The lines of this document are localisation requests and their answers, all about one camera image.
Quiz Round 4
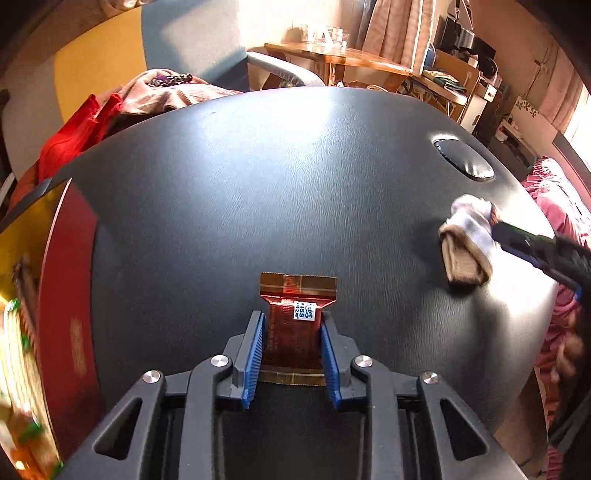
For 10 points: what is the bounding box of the person's right hand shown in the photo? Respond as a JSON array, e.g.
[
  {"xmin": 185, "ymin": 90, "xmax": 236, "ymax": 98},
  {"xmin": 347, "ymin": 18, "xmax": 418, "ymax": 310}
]
[{"xmin": 556, "ymin": 314, "xmax": 587, "ymax": 384}]

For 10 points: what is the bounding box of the green cloth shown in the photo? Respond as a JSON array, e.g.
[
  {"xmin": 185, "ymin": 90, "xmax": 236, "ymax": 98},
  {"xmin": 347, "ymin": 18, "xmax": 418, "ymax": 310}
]
[{"xmin": 422, "ymin": 67, "xmax": 465, "ymax": 90}]

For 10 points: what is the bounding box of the beige patterned curtain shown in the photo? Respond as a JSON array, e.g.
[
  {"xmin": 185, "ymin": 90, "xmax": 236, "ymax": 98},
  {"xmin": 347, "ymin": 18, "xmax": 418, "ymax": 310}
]
[{"xmin": 362, "ymin": 0, "xmax": 437, "ymax": 77}]

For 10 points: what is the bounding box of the gold and red box container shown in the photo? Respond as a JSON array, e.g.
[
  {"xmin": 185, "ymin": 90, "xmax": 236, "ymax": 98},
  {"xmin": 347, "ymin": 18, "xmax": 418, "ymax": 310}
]
[{"xmin": 0, "ymin": 178, "xmax": 105, "ymax": 480}]

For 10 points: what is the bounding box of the brown sock bundle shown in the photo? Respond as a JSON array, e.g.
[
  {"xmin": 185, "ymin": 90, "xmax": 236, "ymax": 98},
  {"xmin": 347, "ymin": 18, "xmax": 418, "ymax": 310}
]
[{"xmin": 438, "ymin": 194, "xmax": 502, "ymax": 286}]

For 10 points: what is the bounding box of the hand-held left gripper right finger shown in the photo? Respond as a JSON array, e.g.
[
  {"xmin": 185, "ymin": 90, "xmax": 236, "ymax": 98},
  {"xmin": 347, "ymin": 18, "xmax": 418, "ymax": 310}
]
[{"xmin": 318, "ymin": 310, "xmax": 522, "ymax": 480}]

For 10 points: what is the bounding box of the wooden side table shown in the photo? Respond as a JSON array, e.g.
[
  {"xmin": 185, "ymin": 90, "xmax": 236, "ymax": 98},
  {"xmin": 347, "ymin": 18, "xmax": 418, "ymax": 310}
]
[{"xmin": 264, "ymin": 41, "xmax": 413, "ymax": 93}]

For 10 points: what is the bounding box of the white leaf print panel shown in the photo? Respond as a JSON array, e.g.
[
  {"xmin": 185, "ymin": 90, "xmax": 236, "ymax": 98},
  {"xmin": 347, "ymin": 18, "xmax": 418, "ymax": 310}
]
[{"xmin": 512, "ymin": 96, "xmax": 541, "ymax": 118}]

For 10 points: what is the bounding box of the rust quilted jacket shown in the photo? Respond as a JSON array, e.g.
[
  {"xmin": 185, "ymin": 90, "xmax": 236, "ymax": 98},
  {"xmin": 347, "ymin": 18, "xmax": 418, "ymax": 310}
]
[{"xmin": 9, "ymin": 161, "xmax": 47, "ymax": 208}]

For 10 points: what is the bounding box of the wooden folding chair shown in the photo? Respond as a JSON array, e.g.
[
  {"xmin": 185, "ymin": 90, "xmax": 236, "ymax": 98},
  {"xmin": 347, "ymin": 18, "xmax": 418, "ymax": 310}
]
[{"xmin": 402, "ymin": 48, "xmax": 483, "ymax": 125}]

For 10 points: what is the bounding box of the grey yellow blue armchair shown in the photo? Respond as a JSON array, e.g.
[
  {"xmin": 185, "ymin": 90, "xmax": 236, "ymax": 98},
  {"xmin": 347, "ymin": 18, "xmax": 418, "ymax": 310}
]
[{"xmin": 0, "ymin": 0, "xmax": 326, "ymax": 185}]

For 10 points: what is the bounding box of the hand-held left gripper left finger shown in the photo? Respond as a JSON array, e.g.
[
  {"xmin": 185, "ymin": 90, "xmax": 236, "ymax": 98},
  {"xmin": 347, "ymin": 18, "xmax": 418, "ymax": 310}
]
[{"xmin": 60, "ymin": 310, "xmax": 267, "ymax": 480}]

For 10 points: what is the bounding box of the pink floral curtain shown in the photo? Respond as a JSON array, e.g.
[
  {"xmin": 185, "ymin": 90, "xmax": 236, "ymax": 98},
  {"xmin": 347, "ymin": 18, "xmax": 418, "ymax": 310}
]
[{"xmin": 538, "ymin": 46, "xmax": 585, "ymax": 132}]

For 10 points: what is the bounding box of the green cracker packet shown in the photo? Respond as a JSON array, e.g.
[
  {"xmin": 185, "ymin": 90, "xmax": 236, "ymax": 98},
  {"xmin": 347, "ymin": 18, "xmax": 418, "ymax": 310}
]
[{"xmin": 0, "ymin": 298, "xmax": 63, "ymax": 476}]

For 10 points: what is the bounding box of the red garment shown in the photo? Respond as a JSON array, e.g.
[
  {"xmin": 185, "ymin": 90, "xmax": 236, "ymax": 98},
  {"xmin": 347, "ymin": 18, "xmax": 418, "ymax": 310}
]
[{"xmin": 37, "ymin": 93, "xmax": 123, "ymax": 183}]

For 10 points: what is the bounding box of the white cabinet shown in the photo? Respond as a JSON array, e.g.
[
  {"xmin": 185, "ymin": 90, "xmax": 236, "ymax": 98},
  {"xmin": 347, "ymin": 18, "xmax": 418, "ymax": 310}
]
[{"xmin": 471, "ymin": 74, "xmax": 502, "ymax": 130}]

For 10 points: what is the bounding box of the dark purple beaded item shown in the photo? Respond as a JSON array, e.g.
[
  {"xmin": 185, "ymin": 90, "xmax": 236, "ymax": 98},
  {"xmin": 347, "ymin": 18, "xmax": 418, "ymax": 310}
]
[{"xmin": 147, "ymin": 72, "xmax": 194, "ymax": 88}]

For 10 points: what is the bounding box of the black monitor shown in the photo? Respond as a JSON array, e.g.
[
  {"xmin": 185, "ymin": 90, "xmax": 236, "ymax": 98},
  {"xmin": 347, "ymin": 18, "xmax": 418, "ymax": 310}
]
[{"xmin": 438, "ymin": 16, "xmax": 497, "ymax": 61}]

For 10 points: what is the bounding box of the pink blanket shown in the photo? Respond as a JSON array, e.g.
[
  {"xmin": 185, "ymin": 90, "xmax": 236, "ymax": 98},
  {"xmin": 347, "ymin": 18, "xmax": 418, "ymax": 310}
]
[{"xmin": 522, "ymin": 157, "xmax": 591, "ymax": 480}]

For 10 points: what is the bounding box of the brown building block strip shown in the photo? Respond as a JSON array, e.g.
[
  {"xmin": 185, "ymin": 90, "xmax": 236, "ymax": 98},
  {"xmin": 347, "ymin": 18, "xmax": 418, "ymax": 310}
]
[{"xmin": 11, "ymin": 258, "xmax": 40, "ymax": 342}]

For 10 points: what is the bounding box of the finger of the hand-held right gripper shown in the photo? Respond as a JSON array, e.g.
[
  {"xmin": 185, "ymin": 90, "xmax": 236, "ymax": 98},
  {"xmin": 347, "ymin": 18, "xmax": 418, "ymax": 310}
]
[{"xmin": 490, "ymin": 220, "xmax": 558, "ymax": 274}]

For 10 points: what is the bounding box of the red snack packet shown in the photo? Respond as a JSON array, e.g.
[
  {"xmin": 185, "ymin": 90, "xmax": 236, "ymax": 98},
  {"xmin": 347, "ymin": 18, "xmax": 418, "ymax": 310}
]
[{"xmin": 259, "ymin": 272, "xmax": 339, "ymax": 386}]

